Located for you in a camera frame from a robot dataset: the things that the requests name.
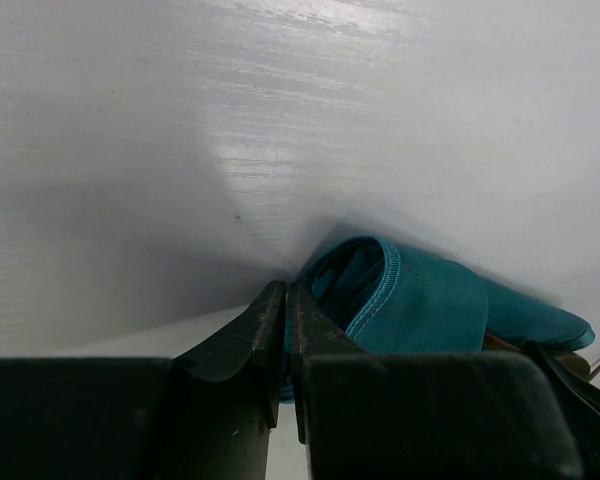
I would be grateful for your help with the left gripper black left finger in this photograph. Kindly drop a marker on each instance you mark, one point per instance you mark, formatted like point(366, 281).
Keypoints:
point(204, 414)

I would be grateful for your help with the brown wooden spoon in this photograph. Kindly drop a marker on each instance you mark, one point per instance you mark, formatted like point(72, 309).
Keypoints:
point(573, 362)

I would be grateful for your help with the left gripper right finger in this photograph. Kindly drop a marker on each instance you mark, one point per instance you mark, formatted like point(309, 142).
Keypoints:
point(424, 416)

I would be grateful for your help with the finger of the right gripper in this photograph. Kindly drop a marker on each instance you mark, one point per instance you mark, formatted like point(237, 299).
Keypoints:
point(580, 403)

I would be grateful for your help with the teal cloth napkin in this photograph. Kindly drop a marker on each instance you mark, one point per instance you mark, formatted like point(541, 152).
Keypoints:
point(397, 299)

